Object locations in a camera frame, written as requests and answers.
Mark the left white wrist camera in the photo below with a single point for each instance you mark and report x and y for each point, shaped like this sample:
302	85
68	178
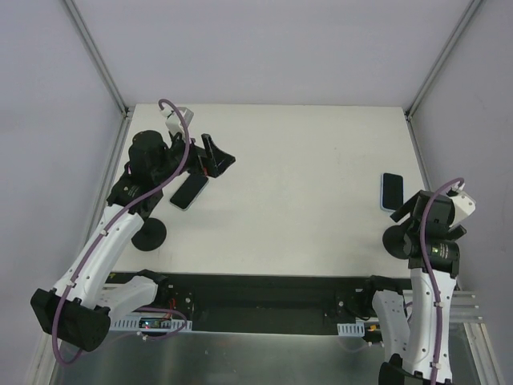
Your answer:
172	120

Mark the white cable duct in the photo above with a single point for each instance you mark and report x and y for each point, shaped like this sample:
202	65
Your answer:
357	329
150	324

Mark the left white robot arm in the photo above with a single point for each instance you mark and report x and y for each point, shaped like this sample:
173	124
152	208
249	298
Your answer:
74	310

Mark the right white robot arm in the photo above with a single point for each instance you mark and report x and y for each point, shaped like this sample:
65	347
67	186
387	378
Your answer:
416	337

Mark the aluminium frame post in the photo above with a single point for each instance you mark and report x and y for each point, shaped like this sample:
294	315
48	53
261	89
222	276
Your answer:
464	21
95	55

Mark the right aluminium frame post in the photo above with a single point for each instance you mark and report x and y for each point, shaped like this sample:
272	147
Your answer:
464	21

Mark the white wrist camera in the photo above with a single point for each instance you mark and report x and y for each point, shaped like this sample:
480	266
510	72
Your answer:
464	205
172	120

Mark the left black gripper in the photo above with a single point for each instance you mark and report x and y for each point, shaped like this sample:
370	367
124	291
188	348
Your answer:
204	159

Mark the black phone stand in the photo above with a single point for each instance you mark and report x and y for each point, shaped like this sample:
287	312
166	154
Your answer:
398	243
153	231

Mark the left white cable duct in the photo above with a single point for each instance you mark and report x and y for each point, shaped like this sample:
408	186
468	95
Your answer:
150	324

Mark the left aluminium frame post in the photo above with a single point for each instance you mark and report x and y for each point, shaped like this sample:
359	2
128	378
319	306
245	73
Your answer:
95	55

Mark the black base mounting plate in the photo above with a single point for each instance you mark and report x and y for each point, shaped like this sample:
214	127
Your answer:
270	304

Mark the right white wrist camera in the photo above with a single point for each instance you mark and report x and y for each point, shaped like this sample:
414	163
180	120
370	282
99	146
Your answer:
464	205

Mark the right white cable duct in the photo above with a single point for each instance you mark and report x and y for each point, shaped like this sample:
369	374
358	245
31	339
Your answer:
357	329

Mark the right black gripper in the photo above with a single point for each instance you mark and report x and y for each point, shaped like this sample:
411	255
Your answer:
406	208

